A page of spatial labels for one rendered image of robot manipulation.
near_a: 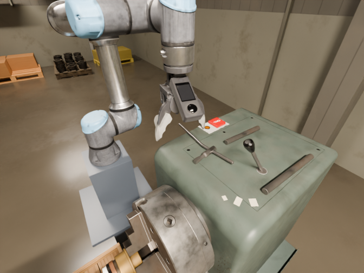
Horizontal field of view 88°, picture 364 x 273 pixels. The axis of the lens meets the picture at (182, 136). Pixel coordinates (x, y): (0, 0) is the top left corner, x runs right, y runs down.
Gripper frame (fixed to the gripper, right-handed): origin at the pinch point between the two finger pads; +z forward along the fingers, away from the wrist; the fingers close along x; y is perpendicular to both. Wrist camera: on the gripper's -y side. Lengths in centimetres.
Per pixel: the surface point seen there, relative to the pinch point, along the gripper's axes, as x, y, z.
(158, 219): 12.1, -11.2, 17.9
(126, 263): 23.7, -13.5, 29.5
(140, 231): 17.8, -8.1, 25.3
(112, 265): 27.5, -12.1, 29.9
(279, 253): -54, -19, 88
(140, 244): 18.6, -10.3, 28.6
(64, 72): 99, 553, 122
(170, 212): 8.3, -10.5, 17.9
